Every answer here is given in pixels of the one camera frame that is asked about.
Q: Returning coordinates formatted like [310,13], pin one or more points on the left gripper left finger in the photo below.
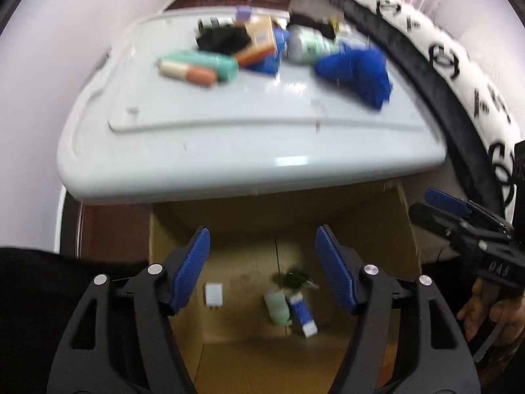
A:
[119,339]

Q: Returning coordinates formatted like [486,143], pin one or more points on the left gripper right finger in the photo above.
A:
[432,354]

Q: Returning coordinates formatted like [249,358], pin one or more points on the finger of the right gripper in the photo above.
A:
[445,202]
[434,220]

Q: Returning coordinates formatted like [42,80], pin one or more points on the green glass cup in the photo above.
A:
[297,280]

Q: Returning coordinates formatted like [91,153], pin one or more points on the green cap white lotion bottle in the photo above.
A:
[278,308]

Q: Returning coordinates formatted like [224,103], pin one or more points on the blue chiffon scarf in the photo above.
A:
[362,70]

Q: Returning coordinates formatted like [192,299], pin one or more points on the black sock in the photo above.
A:
[225,40]
[328,29]

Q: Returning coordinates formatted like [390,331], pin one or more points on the cardboard trash box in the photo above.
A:
[255,241]

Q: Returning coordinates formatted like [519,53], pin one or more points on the person right hand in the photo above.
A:
[509,313]

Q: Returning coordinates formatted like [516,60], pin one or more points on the black white logo blanket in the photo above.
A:
[480,128]

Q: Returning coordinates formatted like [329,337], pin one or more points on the small white square item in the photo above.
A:
[213,295]

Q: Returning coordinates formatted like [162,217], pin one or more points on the white green label bottle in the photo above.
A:
[305,46]

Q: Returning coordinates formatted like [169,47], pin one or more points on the blue foil packet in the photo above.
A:
[270,65]

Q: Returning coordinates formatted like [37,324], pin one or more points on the white plastic storage lid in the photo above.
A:
[136,136]

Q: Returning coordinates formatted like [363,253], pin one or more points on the teal cosmetic tube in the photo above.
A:
[224,66]

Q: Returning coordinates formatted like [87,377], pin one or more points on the tan cardboard box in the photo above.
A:
[263,42]

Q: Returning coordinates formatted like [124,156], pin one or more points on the peach white cosmetic tube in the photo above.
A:
[187,73]

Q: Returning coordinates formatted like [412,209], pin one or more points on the purple small box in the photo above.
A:
[243,13]

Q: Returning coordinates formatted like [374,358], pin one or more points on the white blue glue tube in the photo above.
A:
[213,23]

